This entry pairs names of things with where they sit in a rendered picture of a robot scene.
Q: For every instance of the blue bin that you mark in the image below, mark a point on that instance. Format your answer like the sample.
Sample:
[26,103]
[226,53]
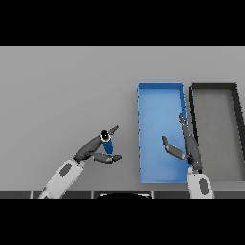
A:
[162,134]

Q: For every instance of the blue pipe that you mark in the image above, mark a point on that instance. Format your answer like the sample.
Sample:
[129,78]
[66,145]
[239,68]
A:
[107,143]

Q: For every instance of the dark grey bin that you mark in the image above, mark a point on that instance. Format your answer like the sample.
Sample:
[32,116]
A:
[220,134]

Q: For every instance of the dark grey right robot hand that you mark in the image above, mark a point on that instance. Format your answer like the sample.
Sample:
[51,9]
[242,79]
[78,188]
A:
[191,145]

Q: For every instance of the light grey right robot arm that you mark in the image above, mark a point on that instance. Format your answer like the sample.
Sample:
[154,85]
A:
[199,185]

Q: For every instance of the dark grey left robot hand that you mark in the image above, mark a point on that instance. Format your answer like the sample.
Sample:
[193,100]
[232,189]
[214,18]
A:
[90,147]

